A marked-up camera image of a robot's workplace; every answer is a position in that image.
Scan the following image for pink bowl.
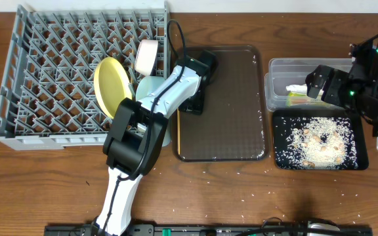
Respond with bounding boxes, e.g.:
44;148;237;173
135;39;159;76

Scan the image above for brown serving tray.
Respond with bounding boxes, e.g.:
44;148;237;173
171;45;271;163

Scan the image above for wooden chopstick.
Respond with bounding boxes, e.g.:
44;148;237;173
177;110;180;156

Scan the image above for grey dishwasher rack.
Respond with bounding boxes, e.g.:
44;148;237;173
0;4;170;150

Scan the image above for light blue bowl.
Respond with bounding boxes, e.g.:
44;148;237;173
135;76;165;100

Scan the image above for green snack wrapper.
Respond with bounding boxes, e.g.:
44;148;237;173
285;92;330;107

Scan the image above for clear plastic bin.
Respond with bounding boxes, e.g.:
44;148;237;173
264;58;352;111

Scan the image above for black waste tray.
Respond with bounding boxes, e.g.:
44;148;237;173
272;109;369;170

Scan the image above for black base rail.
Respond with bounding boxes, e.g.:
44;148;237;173
43;222;373;236

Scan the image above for white napkin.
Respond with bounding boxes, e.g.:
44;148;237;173
286;84;307;95

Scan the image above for rice and nuts waste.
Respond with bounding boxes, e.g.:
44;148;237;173
274;117;358;170

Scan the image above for yellow plate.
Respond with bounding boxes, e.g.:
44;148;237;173
94;57;135;119

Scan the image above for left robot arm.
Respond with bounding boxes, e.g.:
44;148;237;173
91;50;218;235

